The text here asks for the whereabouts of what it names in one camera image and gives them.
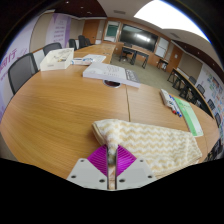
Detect white printed paper sheets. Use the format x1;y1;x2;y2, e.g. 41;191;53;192
71;54;107;66

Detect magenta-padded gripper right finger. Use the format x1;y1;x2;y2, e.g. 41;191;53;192
114;144;158;191

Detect bright ceiling light panel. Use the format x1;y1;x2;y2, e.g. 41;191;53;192
133;0;211;43

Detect purple wall banner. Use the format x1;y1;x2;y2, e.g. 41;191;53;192
46;13;72;48

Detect dark presenter desk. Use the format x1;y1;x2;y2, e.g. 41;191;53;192
121;44;149;69

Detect white wall whiteboard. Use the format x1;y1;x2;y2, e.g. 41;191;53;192
154;37;170;58

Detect red whiteboard marker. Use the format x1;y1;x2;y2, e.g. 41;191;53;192
168;97;178;115

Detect green booklet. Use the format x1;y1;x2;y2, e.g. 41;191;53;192
173;96;204;138

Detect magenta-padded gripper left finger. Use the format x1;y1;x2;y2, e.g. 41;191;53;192
66;144;110;191

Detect cream zigzag patterned towel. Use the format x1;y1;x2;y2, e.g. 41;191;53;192
91;118;203;191

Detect small dark side table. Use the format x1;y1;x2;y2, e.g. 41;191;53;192
156;58;169;71

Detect green wall notice board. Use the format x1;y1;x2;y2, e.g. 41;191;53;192
105;21;120;43

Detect blue whiteboard marker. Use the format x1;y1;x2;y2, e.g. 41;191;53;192
171;96;183;118
169;95;181;116

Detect large black wall screen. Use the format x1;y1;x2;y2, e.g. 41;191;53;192
119;23;159;53

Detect dark round cable grommet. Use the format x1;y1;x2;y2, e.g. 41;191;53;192
103;79;122;89

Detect black swivel desk chair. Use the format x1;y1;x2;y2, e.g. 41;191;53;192
119;41;133;63

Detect black mesh office chair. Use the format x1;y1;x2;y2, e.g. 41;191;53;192
68;38;78;52
7;53;39;95
78;34;88;49
42;42;63;57

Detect long wooden conference table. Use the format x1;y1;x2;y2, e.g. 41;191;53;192
168;68;214;118

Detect large white flat book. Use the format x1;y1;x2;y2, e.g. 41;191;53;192
82;62;142;89

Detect colourful wall poster display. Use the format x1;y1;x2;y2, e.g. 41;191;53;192
203;71;224;111

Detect row of black chairs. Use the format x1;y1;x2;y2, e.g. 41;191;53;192
188;74;224;158

